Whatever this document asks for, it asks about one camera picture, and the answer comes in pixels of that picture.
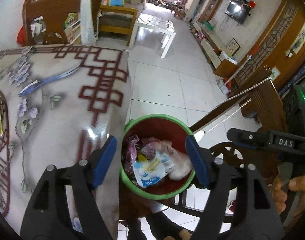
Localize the pink snack bag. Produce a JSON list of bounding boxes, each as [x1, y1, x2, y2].
[[123, 135, 140, 178]]

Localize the green rimmed trash bin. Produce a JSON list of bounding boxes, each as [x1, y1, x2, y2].
[[121, 114, 195, 200]]

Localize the right hand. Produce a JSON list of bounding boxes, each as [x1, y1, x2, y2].
[[271, 172, 305, 217]]

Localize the dark carved wooden chair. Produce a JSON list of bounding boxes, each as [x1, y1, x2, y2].
[[172, 65, 293, 225]]

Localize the blue white wrapper in bin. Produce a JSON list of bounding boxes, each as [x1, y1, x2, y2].
[[133, 151, 175, 189]]

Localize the white mop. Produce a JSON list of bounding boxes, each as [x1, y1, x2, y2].
[[217, 45, 260, 95]]

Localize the low tv cabinet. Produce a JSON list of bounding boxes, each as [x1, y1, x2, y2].
[[191, 22, 238, 79]]

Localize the patterned tablecloth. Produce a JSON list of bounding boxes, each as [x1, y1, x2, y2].
[[0, 45, 131, 233]]

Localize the white coffee table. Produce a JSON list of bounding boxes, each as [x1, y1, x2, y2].
[[128, 13, 176, 59]]

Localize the white towel on chair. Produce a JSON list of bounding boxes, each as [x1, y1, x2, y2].
[[80, 0, 96, 46]]

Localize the balance bike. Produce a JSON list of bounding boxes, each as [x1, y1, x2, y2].
[[153, 0, 172, 9]]

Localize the wooden bench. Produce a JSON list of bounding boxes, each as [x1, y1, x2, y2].
[[98, 5, 139, 45]]

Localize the brown wooden chair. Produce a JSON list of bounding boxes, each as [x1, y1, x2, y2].
[[27, 0, 102, 46]]

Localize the wall television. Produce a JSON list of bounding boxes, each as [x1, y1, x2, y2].
[[225, 0, 251, 24]]

